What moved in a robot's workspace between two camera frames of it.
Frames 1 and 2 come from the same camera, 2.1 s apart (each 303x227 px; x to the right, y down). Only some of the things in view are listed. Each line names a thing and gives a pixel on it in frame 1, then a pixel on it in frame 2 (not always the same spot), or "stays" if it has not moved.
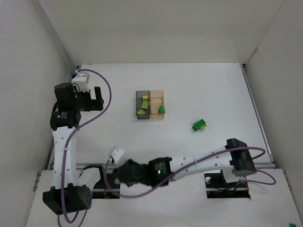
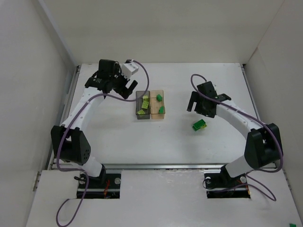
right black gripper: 129,173 → 196,103
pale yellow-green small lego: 141,112 stays
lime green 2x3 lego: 145,104 stays
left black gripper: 89,100 → 120,85
